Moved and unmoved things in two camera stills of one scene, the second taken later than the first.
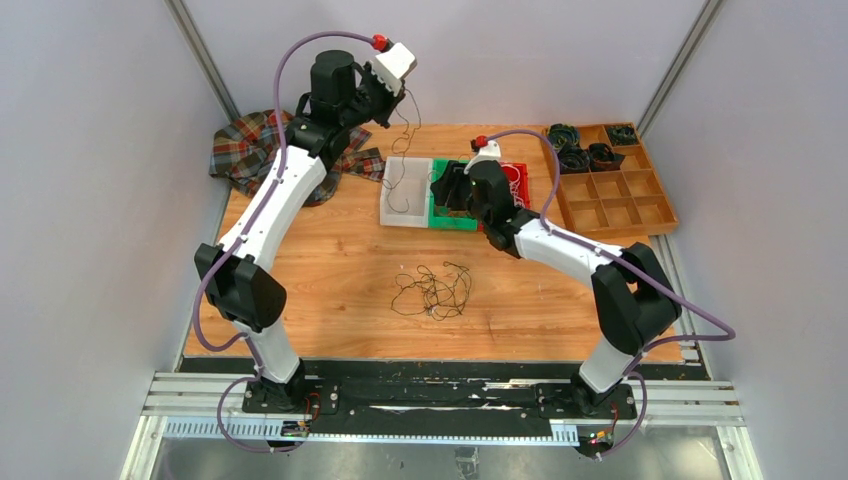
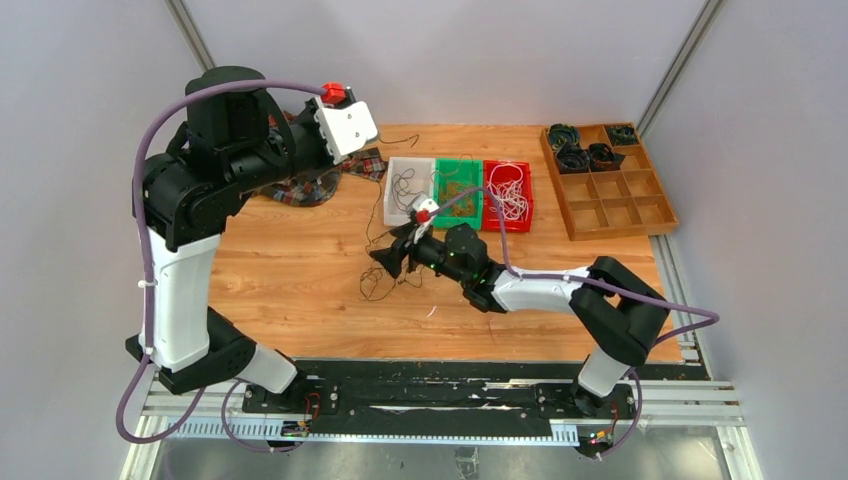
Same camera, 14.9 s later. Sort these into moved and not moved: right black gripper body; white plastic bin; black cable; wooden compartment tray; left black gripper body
Moved: right black gripper body; left black gripper body; black cable
Not moved: wooden compartment tray; white plastic bin
